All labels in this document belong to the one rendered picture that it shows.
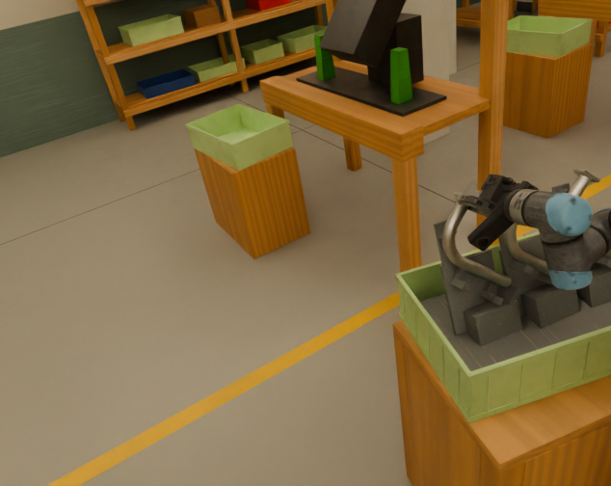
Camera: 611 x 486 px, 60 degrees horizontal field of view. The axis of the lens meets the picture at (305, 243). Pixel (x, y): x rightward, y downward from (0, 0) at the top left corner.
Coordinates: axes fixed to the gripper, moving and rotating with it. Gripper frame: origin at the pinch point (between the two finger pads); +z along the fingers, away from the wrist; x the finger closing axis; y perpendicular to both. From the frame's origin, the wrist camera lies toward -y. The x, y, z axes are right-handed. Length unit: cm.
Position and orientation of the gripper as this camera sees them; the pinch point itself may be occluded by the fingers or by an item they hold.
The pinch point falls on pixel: (464, 204)
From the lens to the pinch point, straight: 135.0
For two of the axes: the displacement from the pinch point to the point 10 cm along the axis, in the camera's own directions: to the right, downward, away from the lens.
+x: -8.4, -4.3, -3.3
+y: 4.7, -8.8, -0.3
